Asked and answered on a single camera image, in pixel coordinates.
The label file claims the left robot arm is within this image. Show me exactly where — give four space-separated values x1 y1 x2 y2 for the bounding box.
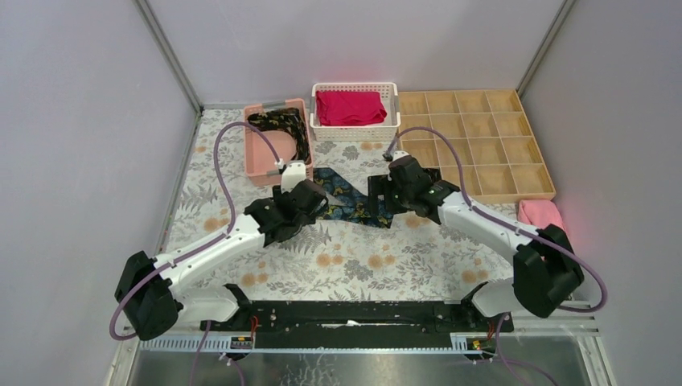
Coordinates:
109 179 328 341

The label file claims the pink folded cloth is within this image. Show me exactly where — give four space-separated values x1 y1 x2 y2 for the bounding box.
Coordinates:
517 199 567 232

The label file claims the pink plastic basket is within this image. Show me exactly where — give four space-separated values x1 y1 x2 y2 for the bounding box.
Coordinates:
243 98 314 187

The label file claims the white slotted cable duct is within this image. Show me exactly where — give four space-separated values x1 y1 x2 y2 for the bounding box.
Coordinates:
138 334 255 353

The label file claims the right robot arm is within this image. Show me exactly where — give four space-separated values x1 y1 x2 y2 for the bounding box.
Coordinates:
368 155 585 331

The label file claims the white plastic basket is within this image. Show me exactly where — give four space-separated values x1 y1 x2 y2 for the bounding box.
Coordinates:
309 82 401 142

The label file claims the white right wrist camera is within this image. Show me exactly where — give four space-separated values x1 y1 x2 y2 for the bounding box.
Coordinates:
382 150 409 162

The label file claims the blue floral necktie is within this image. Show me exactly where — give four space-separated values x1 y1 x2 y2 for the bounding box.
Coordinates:
313 167 393 229

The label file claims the black gold necktie in basket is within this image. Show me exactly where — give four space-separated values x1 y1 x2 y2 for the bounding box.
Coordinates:
247 108 311 162

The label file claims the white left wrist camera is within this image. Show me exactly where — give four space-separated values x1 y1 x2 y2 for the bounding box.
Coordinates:
276 158 307 192

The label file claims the wooden compartment tray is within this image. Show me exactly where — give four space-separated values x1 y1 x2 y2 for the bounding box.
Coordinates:
398 89 556 204

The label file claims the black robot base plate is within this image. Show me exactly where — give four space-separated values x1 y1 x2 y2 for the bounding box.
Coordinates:
200 301 514 350

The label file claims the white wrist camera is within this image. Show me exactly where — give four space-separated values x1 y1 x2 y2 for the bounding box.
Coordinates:
382 150 409 162
276 158 307 192

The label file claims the red folded cloth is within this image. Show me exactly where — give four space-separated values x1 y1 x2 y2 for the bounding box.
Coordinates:
315 90 388 127

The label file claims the floral table mat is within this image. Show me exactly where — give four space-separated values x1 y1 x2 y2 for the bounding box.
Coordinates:
166 109 512 300

